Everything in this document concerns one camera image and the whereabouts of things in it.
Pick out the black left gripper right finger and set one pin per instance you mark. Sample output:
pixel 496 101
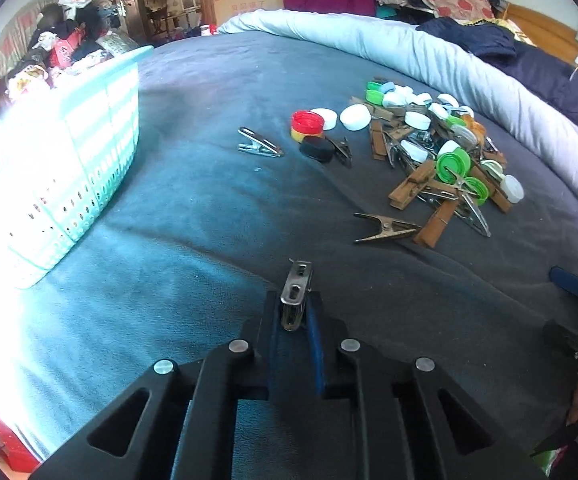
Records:
pixel 349 369

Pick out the red bottle cap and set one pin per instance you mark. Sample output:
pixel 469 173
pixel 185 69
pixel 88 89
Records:
pixel 307 122

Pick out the green bottle cap centre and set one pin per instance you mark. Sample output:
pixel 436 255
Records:
pixel 451 163

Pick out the white bottle cap left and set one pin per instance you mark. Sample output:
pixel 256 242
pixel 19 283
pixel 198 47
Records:
pixel 330 117

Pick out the dark metal clip front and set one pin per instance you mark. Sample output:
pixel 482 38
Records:
pixel 389 228

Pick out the navy blue quilt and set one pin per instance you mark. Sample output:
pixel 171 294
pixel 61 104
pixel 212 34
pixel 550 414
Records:
pixel 549 78

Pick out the silver metal clip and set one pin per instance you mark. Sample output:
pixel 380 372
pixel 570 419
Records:
pixel 258 145
pixel 294 294

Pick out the long brown wooden clothespin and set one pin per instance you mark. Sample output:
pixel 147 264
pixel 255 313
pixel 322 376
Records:
pixel 412 186

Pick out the turquoise plastic laundry basket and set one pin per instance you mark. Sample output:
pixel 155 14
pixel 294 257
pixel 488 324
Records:
pixel 63 154

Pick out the cluttered wooden side table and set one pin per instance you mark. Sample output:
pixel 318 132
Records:
pixel 48 43

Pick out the white bottle cap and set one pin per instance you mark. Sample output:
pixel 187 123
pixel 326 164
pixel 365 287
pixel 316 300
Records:
pixel 355 117
pixel 330 117

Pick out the yellow bottle cap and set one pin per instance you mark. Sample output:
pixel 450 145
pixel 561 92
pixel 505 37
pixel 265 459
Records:
pixel 300 136

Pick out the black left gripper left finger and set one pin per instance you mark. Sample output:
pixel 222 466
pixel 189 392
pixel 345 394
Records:
pixel 239 369

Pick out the orange-brown wooden clothespin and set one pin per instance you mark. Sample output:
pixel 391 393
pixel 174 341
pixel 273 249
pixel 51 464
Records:
pixel 432 231

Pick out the wooden headboard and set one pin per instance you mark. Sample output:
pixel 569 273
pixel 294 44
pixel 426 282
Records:
pixel 546 33

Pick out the black bottle cap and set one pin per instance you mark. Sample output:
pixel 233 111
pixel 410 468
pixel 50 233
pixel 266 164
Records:
pixel 318 148

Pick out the white cap at pile right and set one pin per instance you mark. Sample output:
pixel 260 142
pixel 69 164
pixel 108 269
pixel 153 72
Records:
pixel 512 188

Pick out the blue-grey bed blanket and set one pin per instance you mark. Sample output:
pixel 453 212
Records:
pixel 199 231

